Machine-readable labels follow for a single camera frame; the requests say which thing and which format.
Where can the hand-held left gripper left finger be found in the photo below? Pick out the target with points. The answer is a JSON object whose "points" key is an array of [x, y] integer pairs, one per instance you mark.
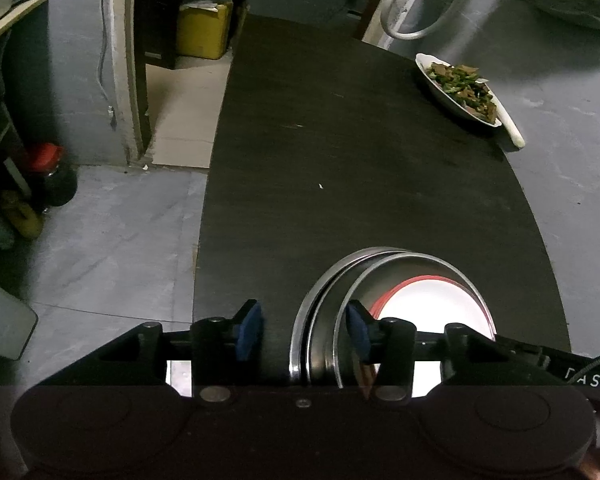
{"points": [[247, 334]]}

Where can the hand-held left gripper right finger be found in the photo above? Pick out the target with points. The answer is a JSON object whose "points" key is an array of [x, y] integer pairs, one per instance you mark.
{"points": [[357, 332]]}

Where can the large steel basin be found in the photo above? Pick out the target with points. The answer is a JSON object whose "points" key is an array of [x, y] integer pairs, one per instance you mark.
{"points": [[296, 345]]}

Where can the small steel bowl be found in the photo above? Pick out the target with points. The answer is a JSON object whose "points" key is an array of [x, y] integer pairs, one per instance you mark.
{"points": [[415, 265]]}

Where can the grey plastic container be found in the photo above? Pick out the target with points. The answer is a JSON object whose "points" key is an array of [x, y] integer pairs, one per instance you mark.
{"points": [[2, 320]]}

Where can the red cap dark bottle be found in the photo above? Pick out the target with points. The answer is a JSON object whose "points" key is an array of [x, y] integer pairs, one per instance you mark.
{"points": [[55, 180]]}

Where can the white scallion stalk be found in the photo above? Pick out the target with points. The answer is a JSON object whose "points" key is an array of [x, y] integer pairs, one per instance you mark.
{"points": [[510, 127]]}

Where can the white plate with stir-fry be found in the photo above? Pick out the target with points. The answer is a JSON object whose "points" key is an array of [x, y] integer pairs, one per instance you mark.
{"points": [[460, 87]]}

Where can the yellow jerry can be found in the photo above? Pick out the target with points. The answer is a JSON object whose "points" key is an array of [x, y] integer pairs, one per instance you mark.
{"points": [[205, 30]]}

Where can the wooden counter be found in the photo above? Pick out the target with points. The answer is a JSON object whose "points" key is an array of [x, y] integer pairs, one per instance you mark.
{"points": [[10, 15]]}

